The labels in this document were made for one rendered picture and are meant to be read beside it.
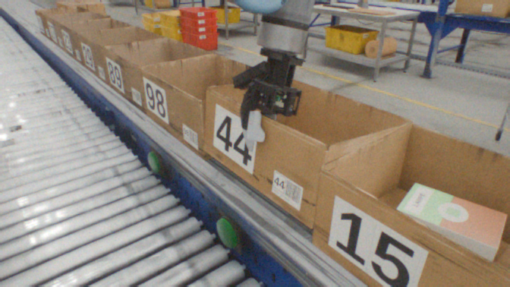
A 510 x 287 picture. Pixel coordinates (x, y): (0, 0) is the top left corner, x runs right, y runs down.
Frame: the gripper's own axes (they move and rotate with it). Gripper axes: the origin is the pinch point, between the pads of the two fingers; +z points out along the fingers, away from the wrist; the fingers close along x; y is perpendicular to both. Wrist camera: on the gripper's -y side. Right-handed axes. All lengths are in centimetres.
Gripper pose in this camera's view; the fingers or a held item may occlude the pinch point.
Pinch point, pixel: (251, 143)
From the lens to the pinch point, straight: 74.5
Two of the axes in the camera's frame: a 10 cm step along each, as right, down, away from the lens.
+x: 7.6, -0.6, 6.5
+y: 6.2, 3.7, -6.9
